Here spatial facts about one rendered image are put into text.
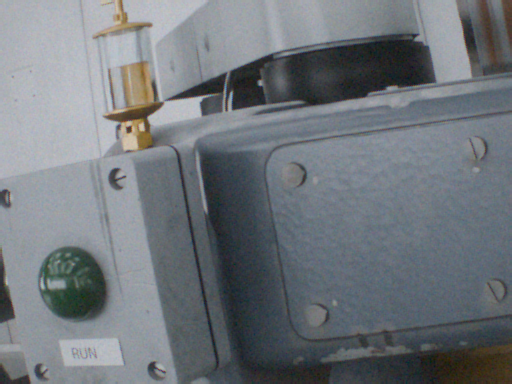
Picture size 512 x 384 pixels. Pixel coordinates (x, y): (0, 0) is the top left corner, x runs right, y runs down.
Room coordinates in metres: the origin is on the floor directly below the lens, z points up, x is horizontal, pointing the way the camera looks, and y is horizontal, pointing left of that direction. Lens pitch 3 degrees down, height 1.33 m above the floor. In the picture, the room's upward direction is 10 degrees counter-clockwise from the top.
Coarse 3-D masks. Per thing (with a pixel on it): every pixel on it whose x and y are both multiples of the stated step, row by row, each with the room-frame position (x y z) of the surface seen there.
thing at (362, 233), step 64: (192, 128) 0.53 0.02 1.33; (256, 128) 0.47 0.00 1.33; (320, 128) 0.46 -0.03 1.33; (384, 128) 0.44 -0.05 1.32; (448, 128) 0.43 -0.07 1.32; (256, 192) 0.47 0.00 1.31; (320, 192) 0.45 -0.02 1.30; (384, 192) 0.44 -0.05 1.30; (448, 192) 0.43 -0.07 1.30; (256, 256) 0.47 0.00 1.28; (320, 256) 0.46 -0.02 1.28; (384, 256) 0.44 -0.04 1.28; (448, 256) 0.43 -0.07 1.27; (256, 320) 0.47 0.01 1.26; (320, 320) 0.46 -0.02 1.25; (384, 320) 0.45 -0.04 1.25; (448, 320) 0.43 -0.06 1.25
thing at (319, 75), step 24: (360, 48) 0.57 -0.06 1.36; (384, 48) 0.57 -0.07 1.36; (408, 48) 0.58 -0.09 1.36; (264, 72) 0.60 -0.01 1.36; (288, 72) 0.58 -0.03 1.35; (312, 72) 0.57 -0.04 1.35; (336, 72) 0.57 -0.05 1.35; (360, 72) 0.57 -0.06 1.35; (384, 72) 0.57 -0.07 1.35; (408, 72) 0.57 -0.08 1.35; (432, 72) 0.59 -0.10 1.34; (288, 96) 0.58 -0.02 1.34; (312, 96) 0.57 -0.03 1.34; (336, 96) 0.57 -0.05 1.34; (360, 96) 0.57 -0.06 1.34
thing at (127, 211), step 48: (0, 192) 0.46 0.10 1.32; (48, 192) 0.45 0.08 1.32; (96, 192) 0.44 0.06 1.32; (144, 192) 0.43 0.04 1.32; (192, 192) 0.47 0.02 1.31; (0, 240) 0.47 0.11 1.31; (48, 240) 0.45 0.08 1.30; (96, 240) 0.44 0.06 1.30; (144, 240) 0.43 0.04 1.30; (144, 288) 0.43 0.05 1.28; (192, 288) 0.45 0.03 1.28; (48, 336) 0.46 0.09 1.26; (96, 336) 0.45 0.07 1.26; (144, 336) 0.44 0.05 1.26; (192, 336) 0.45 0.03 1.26
